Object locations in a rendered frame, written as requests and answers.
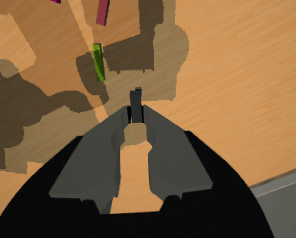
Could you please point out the lime green rod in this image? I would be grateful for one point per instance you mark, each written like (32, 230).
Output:
(98, 60)

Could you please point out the dark pink long rod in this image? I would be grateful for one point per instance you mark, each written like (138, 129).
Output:
(102, 12)

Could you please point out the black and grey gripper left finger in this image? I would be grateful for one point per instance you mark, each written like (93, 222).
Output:
(85, 169)

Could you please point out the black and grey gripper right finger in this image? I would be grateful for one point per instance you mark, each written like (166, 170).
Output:
(181, 164)

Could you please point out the grey rectangular rod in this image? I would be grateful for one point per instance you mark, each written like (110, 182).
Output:
(135, 102)

